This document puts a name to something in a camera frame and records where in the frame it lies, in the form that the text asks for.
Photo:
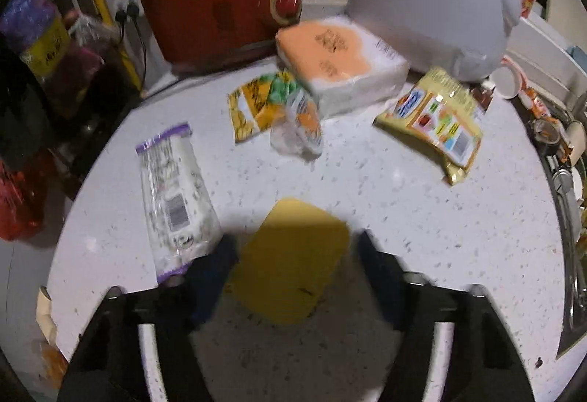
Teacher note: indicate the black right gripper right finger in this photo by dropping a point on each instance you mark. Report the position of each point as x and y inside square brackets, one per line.
[453, 345]

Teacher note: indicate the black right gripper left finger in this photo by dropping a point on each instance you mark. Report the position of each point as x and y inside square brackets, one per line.
[134, 340]

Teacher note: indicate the yellow sponge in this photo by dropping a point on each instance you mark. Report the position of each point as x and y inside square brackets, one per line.
[285, 267]

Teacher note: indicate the purple clear noodle wrapper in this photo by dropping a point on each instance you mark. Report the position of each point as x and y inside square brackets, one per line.
[182, 224]

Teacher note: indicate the red plastic bag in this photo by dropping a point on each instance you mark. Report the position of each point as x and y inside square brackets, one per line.
[23, 197]

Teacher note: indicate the yellow snack bag front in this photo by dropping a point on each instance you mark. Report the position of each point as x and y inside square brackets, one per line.
[439, 111]

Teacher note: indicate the steel sink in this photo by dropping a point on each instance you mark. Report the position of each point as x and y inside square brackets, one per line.
[567, 208]

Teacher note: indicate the clear plastic cup wrapper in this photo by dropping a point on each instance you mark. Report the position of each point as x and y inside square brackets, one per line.
[297, 130]

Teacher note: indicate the yellow green snack wrapper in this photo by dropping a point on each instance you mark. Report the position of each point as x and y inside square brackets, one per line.
[256, 105]

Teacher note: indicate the orange white tissue pack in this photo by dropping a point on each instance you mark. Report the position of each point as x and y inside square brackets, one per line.
[344, 66]

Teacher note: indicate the white wall power socket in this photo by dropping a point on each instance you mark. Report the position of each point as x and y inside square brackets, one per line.
[127, 10]

